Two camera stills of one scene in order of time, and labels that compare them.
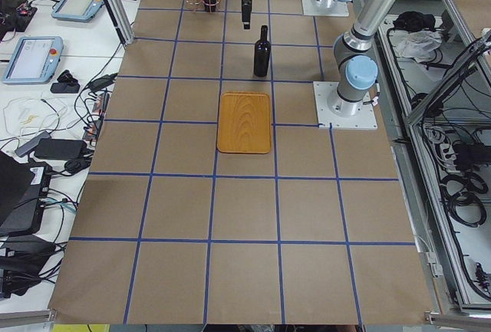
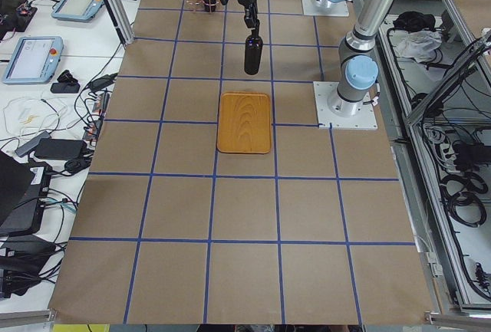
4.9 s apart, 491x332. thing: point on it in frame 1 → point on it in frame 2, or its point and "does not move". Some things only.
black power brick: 60,149 does not move
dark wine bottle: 262,50 → 252,53
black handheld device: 67,83 does not move
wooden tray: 244,123 does not move
